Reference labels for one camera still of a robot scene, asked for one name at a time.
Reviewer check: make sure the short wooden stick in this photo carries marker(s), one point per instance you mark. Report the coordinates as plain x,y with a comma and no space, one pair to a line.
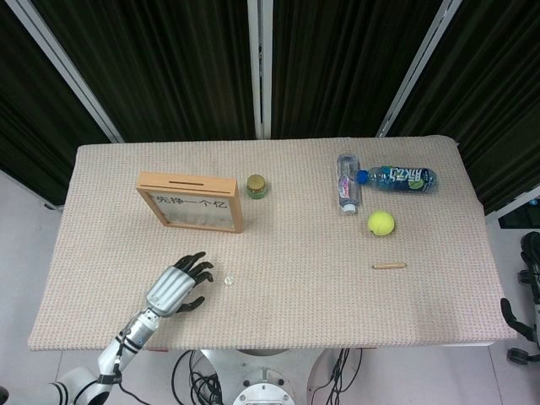
389,266

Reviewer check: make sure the blue label drink bottle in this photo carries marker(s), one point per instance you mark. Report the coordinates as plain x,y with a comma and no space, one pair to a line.
401,179

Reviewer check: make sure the black caster wheel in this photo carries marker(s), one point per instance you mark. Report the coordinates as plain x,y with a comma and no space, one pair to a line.
518,355

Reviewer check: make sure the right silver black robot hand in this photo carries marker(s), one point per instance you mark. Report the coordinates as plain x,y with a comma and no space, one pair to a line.
536,312

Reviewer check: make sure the silver white robot base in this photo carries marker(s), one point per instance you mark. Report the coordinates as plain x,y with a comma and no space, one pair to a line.
263,379

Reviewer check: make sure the black pleated curtain panel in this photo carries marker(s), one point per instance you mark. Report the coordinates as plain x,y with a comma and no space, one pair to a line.
169,63
337,63
29,105
498,105

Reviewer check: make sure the clear small water bottle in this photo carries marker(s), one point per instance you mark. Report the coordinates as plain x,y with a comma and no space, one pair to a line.
349,185

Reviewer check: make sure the beige woven tablecloth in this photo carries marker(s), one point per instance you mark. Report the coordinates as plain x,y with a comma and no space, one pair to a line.
295,261

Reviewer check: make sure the green gold small jar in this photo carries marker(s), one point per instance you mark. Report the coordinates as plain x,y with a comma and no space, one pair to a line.
257,187

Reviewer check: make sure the yellow tennis ball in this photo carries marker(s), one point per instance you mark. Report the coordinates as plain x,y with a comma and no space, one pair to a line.
381,223

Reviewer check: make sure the dark screen monitor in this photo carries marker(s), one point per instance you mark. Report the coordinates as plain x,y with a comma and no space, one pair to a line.
521,217

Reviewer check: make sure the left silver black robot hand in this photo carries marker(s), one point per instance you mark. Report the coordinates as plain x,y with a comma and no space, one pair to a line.
169,289

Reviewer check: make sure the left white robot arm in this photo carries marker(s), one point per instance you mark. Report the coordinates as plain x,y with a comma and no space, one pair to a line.
141,325

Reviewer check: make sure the silver coin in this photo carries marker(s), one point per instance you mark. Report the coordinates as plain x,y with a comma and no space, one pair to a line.
229,281

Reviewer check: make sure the wooden frame coin box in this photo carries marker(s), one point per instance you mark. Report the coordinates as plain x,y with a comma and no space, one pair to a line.
194,202

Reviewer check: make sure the white metal frame post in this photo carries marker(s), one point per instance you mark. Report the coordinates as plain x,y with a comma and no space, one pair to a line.
259,63
69,69
415,67

